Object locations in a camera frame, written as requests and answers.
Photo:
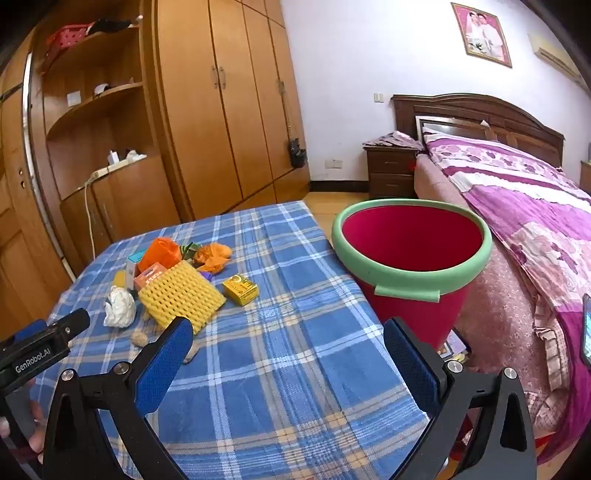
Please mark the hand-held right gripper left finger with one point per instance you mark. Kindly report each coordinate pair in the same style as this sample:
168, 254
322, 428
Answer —
164, 364

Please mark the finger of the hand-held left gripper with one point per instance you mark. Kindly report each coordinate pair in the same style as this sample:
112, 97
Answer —
27, 331
69, 325

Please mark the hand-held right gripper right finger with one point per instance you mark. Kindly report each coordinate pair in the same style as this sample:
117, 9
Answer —
411, 369

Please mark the white box with teal stripe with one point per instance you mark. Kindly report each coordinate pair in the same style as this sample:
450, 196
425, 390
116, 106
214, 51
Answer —
134, 265

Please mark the orange mesh cloth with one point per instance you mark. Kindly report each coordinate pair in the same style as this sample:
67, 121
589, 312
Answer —
159, 254

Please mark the red bucket with green rim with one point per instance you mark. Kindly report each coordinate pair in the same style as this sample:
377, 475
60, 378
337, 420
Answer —
406, 240

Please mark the person's left hand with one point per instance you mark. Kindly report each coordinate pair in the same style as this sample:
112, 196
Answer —
37, 443

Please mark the peanut shell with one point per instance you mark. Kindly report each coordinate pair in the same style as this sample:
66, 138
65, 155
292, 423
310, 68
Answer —
190, 354
139, 338

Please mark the colourful printed paper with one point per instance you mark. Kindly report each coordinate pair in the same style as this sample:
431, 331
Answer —
455, 346

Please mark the crumpled white paper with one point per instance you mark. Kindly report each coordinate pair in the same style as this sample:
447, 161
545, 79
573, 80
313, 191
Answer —
120, 307

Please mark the small yellow packet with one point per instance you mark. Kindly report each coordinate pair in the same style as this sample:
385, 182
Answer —
120, 280

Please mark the yellow foam fruit net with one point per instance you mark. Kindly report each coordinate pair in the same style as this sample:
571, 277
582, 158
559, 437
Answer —
180, 293

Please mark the small pink box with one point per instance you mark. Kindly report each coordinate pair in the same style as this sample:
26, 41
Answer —
150, 276

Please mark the small yellow box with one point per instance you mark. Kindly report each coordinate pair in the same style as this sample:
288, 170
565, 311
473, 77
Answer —
240, 290

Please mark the wooden door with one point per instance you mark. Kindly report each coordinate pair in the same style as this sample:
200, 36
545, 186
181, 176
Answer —
23, 221

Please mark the dark green wrapper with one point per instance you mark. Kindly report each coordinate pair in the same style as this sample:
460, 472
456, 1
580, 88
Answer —
188, 250

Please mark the orange crumpled wrapper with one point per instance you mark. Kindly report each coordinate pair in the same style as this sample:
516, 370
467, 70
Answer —
212, 256

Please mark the blue plaid tablecloth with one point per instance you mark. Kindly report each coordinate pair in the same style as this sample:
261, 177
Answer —
286, 346

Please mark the wooden corner shelf unit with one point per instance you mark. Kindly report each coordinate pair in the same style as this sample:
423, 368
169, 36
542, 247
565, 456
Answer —
124, 198

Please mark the white power strip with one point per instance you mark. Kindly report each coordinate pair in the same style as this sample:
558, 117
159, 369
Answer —
106, 171

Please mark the smartphone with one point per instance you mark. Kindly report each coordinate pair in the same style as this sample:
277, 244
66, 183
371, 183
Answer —
587, 327

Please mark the white tissue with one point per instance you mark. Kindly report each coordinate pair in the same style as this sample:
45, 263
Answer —
135, 155

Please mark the dark wooden nightstand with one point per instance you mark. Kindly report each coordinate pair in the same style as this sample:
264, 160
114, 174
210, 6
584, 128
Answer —
586, 177
390, 173

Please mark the bed with purple quilt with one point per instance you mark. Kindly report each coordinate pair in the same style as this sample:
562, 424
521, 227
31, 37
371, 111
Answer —
521, 184

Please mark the small white box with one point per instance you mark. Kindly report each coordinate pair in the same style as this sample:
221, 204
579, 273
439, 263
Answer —
73, 98

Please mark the folded pink cloth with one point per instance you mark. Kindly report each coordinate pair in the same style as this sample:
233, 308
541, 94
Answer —
392, 139

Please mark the black hanging bag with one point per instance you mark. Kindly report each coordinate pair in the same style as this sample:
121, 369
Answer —
298, 154

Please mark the silver framed picture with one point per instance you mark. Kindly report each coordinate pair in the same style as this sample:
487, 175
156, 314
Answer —
443, 122

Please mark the wooden wardrobe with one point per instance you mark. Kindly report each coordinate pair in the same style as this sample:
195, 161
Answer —
231, 101

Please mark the dark wooden headboard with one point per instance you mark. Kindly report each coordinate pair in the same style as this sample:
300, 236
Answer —
508, 115

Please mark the red basket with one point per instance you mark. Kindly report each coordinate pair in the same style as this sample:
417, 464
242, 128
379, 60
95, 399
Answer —
67, 39

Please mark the black cloth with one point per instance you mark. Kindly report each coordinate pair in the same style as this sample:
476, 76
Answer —
111, 25

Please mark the wall socket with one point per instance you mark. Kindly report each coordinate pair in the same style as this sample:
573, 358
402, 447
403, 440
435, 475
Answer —
333, 163

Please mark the wall air conditioner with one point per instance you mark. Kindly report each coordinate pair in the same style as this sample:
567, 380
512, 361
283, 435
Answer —
551, 57

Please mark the framed wall photo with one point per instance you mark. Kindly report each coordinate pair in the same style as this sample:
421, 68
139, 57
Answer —
482, 34

